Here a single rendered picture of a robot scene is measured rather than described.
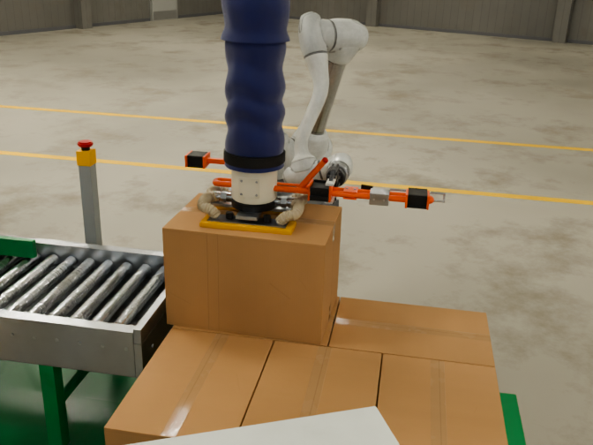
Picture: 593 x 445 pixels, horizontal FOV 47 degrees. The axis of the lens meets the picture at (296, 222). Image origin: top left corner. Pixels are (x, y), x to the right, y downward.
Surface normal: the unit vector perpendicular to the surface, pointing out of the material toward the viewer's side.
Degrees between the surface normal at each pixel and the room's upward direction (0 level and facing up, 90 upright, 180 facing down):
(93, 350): 90
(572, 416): 0
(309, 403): 0
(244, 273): 90
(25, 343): 90
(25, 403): 0
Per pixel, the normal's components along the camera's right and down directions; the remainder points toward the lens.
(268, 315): -0.21, 0.36
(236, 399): 0.03, -0.93
